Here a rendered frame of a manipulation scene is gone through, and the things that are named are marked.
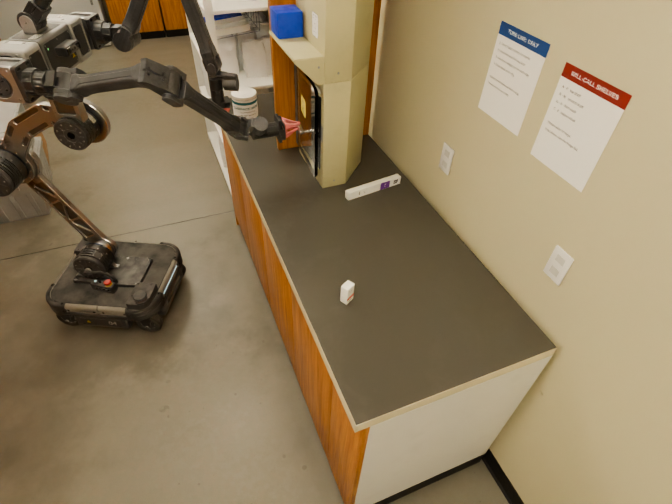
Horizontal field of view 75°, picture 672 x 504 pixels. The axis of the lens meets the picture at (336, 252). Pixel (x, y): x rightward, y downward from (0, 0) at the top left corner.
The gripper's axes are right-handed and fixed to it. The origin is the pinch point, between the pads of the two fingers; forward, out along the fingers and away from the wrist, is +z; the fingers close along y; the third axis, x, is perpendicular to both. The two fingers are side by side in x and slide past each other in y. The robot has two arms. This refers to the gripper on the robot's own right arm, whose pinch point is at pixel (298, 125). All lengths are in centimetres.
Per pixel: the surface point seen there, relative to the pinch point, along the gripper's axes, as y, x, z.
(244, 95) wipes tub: -11, 58, -10
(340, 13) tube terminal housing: 44.6, -11.5, 12.3
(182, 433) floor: -120, -52, -79
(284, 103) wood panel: -2.4, 25.6, 2.0
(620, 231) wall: 18, -111, 50
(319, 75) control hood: 24.6, -11.5, 5.0
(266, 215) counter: -26.0, -21.2, -21.7
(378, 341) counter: -26, -93, -6
